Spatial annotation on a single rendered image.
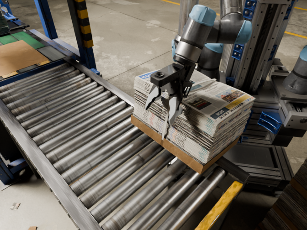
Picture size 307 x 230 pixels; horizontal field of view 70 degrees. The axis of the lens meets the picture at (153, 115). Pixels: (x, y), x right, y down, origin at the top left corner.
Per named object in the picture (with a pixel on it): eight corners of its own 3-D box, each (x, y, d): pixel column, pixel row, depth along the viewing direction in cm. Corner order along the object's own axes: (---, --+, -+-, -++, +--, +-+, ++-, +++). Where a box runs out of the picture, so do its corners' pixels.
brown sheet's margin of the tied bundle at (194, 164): (237, 143, 95) (240, 135, 93) (200, 175, 76) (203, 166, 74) (206, 125, 103) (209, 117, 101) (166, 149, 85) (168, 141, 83)
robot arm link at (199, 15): (215, 16, 69) (221, 11, 61) (200, 50, 72) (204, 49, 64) (192, 6, 69) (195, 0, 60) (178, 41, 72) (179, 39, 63)
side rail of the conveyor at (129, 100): (242, 190, 89) (251, 173, 82) (235, 199, 87) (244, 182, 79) (73, 70, 161) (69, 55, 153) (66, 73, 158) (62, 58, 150)
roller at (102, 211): (188, 148, 95) (186, 139, 93) (97, 229, 70) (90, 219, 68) (180, 146, 99) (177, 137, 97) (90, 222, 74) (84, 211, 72)
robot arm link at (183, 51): (194, 45, 62) (173, 38, 67) (188, 61, 64) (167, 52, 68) (206, 52, 68) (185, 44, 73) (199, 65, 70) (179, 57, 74)
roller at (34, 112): (101, 89, 131) (99, 82, 128) (19, 128, 106) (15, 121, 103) (96, 86, 134) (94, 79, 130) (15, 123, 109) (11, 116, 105)
